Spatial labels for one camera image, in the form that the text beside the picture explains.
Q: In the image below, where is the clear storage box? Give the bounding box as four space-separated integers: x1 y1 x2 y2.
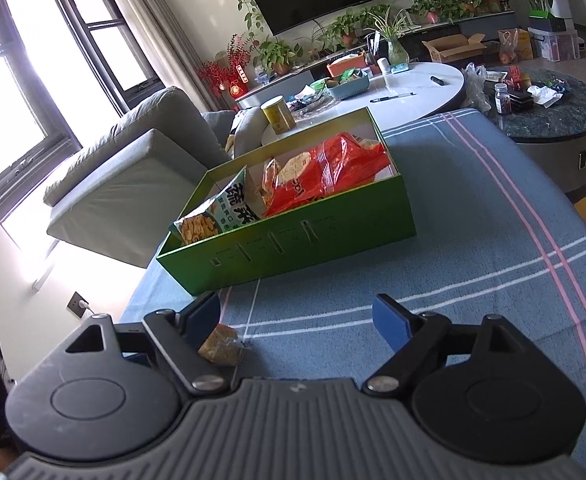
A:
528 27 581 61

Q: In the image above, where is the white oval coffee table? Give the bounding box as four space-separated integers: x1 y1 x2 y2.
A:
235 61 466 148

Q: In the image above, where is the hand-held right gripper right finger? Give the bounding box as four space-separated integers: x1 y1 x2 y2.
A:
364 294 522 394

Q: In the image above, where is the spider plant in glass vase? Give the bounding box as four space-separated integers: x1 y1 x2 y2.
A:
365 7 414 65

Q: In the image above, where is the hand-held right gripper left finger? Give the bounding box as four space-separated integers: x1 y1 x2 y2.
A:
64 291 227 396

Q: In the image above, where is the red berry decoration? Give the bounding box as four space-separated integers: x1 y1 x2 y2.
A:
195 34 252 97

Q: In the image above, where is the blue striped tablecloth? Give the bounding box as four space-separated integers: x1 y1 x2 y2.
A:
120 107 586 466

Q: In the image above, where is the open cardboard box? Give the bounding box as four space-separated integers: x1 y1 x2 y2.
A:
422 33 488 63

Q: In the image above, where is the beige curtain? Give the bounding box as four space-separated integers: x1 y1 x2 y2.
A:
98 0 224 111

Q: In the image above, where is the wall socket with plug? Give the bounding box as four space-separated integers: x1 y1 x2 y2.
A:
68 291 106 320

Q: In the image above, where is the dark framed window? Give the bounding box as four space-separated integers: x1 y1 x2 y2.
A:
0 0 162 221

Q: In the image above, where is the yellow can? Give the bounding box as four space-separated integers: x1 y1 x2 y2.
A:
260 96 296 135

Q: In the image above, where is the grey television cabinet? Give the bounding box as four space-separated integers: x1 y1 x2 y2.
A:
235 10 518 111

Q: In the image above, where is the blue plastic basket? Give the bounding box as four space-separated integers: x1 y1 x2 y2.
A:
325 72 371 100

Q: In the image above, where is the red snack bag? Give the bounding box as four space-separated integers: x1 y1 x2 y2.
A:
263 132 391 218

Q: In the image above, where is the green snack bag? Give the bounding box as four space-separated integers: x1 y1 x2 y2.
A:
174 166 261 246

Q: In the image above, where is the grey sofa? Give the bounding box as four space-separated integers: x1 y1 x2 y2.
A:
43 86 268 268

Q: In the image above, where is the potted green plant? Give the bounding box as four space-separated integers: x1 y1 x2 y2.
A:
323 5 388 52
410 0 484 23
253 37 304 76

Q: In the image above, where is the white crumpled tissue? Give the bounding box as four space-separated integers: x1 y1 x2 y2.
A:
527 85 561 108

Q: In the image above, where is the green cardboard box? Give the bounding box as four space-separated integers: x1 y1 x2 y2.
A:
155 106 418 296

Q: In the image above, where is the clear plastic bag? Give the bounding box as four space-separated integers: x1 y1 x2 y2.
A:
462 62 494 113

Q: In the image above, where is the orange tissue box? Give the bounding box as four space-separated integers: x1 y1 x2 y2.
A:
327 53 368 77

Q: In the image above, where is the tan snack packet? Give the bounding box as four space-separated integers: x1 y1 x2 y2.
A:
198 323 244 367

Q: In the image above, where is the dark round side table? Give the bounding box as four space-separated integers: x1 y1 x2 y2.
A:
483 67 586 193

